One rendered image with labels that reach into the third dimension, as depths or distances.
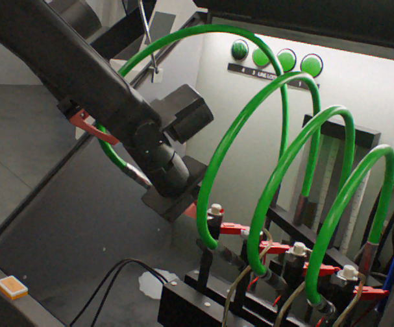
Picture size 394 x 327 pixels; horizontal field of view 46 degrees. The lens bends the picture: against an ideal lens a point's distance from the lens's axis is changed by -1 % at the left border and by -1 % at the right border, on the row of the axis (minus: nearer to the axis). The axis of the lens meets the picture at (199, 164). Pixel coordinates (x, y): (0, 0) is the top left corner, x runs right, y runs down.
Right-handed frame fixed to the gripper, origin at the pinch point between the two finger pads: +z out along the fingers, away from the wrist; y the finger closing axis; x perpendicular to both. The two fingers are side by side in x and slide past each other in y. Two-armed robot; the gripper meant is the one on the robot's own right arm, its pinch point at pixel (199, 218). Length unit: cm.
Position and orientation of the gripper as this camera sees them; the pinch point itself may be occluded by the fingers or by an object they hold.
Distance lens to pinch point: 77.1
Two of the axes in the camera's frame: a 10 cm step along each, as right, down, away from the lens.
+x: -5.8, -3.1, 7.5
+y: 6.9, -6.7, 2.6
